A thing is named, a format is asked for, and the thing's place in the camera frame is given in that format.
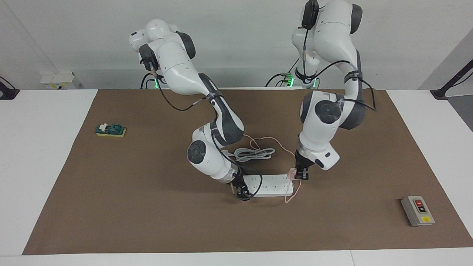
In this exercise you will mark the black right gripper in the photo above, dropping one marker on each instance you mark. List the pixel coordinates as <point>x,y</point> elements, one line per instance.
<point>242,183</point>

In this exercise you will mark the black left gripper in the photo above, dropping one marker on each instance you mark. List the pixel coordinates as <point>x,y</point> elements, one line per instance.
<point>303,160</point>

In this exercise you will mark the pink charger adapter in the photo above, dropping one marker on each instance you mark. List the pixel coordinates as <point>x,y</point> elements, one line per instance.
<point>291,173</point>

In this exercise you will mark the white power strip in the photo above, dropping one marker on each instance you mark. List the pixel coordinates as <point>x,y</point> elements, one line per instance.
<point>271,186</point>

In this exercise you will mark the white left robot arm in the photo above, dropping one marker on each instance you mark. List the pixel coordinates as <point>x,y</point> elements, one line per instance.
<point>325,125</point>

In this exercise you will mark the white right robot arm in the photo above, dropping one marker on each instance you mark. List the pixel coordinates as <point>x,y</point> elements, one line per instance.
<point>177,62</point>

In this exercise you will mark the brown table mat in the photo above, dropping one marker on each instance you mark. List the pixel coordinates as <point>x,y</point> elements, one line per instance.
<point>147,214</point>

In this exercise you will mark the white boxes with yellow labels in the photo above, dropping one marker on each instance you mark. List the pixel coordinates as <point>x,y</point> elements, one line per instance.
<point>57,80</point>

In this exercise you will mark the grey on-off switch box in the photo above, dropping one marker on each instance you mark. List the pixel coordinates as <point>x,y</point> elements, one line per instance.
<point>417,211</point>

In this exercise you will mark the green knife switch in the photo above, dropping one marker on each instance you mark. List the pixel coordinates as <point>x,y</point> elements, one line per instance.
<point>111,130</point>

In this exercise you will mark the black camera stand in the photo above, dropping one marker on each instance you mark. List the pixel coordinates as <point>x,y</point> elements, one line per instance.
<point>7,91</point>
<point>452,79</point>

